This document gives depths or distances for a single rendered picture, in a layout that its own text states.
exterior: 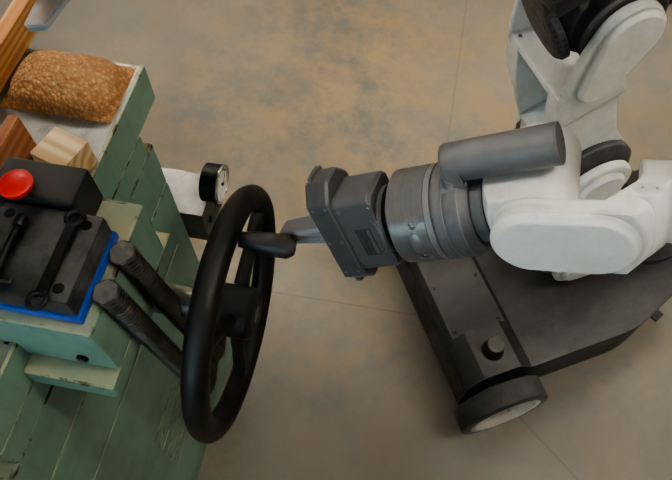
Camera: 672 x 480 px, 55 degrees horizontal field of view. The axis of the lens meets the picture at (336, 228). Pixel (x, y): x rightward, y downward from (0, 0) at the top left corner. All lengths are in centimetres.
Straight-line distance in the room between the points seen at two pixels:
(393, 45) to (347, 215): 159
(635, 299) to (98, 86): 121
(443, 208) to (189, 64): 166
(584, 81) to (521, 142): 35
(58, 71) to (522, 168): 54
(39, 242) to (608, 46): 63
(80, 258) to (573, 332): 114
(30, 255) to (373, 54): 165
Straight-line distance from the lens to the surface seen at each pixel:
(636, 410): 169
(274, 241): 64
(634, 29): 83
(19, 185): 63
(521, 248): 53
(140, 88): 86
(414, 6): 230
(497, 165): 53
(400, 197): 57
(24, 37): 93
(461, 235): 55
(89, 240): 60
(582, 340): 151
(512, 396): 139
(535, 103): 109
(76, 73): 83
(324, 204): 59
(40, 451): 81
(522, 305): 150
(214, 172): 100
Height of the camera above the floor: 149
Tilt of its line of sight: 60 degrees down
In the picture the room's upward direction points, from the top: straight up
